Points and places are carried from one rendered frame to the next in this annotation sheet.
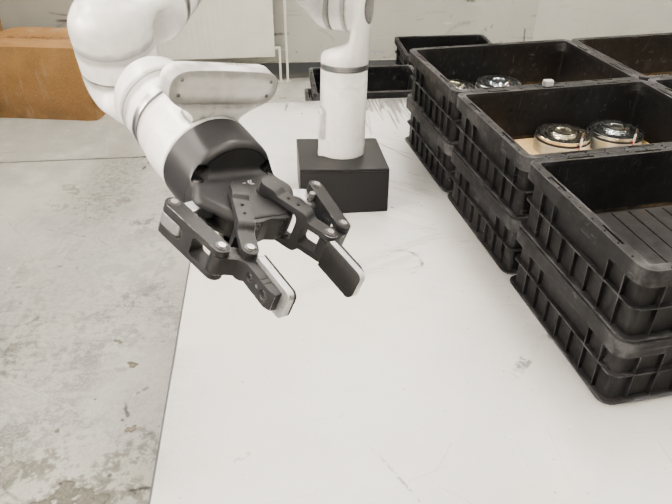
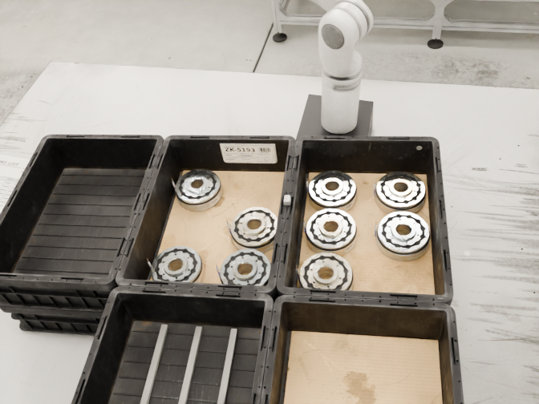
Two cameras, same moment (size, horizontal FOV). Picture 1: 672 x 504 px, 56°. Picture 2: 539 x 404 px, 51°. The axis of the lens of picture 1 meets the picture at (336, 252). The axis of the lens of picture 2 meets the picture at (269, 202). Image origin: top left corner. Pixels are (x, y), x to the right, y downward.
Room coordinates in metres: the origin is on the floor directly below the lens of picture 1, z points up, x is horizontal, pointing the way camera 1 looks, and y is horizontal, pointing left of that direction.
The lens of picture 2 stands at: (1.49, -1.08, 1.77)
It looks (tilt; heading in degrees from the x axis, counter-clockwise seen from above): 49 degrees down; 116
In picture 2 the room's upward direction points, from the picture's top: 10 degrees counter-clockwise
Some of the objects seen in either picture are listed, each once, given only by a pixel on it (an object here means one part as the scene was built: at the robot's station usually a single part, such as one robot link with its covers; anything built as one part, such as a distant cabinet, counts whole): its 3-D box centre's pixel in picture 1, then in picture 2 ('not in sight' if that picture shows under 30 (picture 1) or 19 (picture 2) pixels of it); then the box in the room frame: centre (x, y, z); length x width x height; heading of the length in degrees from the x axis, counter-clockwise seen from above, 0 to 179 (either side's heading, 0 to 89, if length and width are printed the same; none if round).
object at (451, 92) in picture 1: (516, 68); (364, 211); (1.35, -0.39, 0.92); 0.40 x 0.30 x 0.02; 102
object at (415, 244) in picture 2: (498, 83); (403, 232); (1.42, -0.38, 0.86); 0.10 x 0.10 x 0.01
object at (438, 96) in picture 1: (513, 91); (364, 227); (1.35, -0.39, 0.87); 0.40 x 0.30 x 0.11; 102
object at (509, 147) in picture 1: (591, 119); (213, 207); (1.05, -0.45, 0.92); 0.40 x 0.30 x 0.02; 102
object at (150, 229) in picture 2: (585, 146); (218, 223); (1.05, -0.45, 0.87); 0.40 x 0.30 x 0.11; 102
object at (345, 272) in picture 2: not in sight; (326, 274); (1.30, -0.51, 0.86); 0.10 x 0.10 x 0.01
